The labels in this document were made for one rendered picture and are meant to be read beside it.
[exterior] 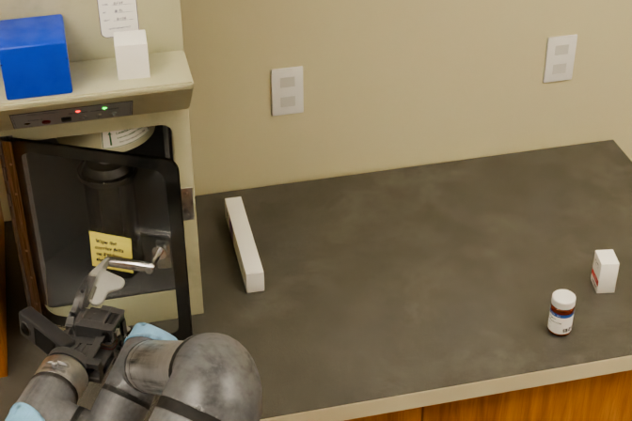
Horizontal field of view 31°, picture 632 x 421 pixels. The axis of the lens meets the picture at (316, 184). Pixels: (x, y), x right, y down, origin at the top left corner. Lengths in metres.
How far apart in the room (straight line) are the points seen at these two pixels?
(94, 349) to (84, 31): 0.51
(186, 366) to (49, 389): 0.42
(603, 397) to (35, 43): 1.25
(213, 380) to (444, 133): 1.48
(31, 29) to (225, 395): 0.76
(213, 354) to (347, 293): 0.98
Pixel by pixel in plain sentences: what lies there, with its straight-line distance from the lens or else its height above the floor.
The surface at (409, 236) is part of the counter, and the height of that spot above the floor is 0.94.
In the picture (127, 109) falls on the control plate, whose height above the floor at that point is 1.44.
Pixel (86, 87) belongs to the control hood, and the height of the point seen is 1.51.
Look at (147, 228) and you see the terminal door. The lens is 1.96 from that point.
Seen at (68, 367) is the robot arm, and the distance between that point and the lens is 1.74.
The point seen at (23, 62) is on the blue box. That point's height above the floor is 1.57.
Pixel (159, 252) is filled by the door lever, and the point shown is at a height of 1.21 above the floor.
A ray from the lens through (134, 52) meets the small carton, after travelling 1.83.
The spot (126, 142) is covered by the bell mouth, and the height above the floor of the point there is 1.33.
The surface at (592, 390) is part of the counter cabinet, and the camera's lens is 2.30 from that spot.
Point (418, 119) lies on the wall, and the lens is 2.64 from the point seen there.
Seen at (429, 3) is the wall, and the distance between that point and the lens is 2.50.
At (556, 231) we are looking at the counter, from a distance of 2.50.
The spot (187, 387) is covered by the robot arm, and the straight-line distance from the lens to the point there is 1.30.
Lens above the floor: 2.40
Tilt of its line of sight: 34 degrees down
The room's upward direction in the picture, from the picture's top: straight up
